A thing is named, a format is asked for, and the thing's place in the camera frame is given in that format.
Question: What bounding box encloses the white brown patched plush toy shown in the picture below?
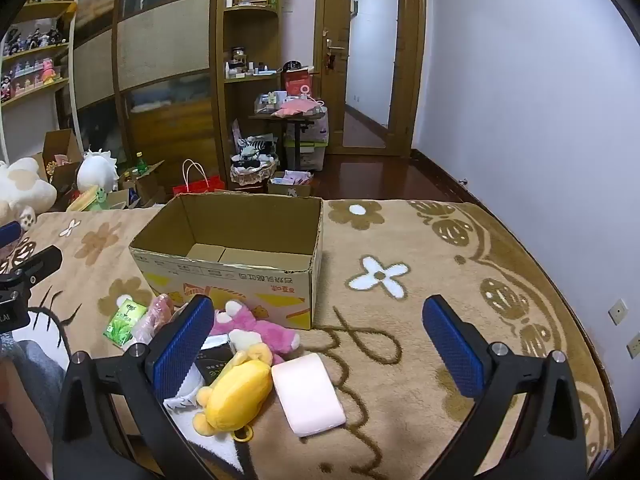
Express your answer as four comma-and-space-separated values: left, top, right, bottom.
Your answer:
0, 157, 57, 223

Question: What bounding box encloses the person's bare leg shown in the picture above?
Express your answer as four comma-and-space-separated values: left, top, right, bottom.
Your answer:
0, 360, 55, 480

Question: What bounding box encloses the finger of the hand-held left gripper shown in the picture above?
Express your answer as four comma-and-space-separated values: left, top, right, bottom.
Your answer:
0, 221, 24, 248
0, 246, 64, 290

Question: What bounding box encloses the cardboard box with bottles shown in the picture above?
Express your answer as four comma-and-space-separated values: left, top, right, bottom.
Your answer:
119, 160, 167, 209

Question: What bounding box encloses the printed cardboard box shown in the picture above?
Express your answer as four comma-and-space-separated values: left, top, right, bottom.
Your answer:
129, 194, 324, 331

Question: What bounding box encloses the lace-trimmed basket of clothes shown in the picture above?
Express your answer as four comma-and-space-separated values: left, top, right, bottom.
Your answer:
230, 135, 279, 193

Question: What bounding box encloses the white fluffy plush toy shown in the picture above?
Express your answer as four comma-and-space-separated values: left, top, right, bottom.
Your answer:
76, 149, 121, 193

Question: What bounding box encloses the brown flower printed blanket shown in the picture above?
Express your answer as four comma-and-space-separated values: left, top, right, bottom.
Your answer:
0, 200, 621, 480

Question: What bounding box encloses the grey blue cloth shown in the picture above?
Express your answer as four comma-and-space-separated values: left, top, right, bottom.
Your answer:
10, 340, 68, 413

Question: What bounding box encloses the wooden side table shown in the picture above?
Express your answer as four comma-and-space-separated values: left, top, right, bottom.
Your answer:
249, 110, 326, 172

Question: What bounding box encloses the green packet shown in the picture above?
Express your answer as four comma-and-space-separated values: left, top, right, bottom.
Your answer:
102, 296, 149, 351

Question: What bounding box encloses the small open cardboard box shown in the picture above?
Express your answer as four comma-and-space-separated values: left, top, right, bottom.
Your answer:
267, 171, 314, 197

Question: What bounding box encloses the white serrated-edge packet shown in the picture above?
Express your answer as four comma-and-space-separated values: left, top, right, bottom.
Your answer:
164, 365, 207, 413

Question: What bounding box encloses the tall open cardboard box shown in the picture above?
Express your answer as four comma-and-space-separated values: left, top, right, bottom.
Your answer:
42, 129, 85, 196

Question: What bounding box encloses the pale pink soft roll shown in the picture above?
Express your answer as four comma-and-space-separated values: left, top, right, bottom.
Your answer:
271, 352, 347, 437

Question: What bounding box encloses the wooden corner shelf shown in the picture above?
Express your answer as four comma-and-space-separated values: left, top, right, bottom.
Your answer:
215, 0, 287, 183

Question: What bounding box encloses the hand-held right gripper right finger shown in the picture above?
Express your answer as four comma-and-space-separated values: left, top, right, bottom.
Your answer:
421, 295, 588, 480

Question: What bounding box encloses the wooden wardrobe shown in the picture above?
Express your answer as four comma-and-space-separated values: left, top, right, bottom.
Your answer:
62, 0, 226, 198

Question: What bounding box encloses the clear plastic storage bin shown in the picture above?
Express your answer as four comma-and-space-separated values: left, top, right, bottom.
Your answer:
284, 109, 331, 172

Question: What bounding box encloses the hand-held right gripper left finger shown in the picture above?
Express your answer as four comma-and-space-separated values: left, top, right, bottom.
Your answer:
52, 294, 221, 480

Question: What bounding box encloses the red box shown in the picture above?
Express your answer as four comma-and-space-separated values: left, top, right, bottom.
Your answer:
284, 70, 316, 102

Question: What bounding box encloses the black packet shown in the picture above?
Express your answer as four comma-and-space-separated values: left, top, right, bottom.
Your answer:
192, 335, 236, 386

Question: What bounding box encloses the yellow green flat box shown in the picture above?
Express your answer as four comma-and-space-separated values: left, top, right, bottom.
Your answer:
66, 186, 101, 212

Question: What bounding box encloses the pink plush keychain toy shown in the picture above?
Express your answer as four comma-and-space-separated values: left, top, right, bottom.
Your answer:
209, 300, 301, 365

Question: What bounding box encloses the row of small figurines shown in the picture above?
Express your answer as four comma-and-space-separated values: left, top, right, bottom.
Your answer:
0, 27, 68, 101

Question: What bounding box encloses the yellow display shelf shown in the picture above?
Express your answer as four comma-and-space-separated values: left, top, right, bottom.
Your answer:
0, 0, 80, 163

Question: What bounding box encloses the red paper bag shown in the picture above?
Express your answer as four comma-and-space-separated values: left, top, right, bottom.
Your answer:
172, 159, 227, 197

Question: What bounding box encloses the pink packet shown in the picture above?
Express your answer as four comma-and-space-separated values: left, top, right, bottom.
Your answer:
131, 294, 176, 346

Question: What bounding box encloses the yellow plush toy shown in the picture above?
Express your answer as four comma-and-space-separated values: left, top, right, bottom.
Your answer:
194, 345, 275, 442

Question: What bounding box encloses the wooden door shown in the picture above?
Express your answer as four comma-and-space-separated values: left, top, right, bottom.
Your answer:
319, 0, 427, 157

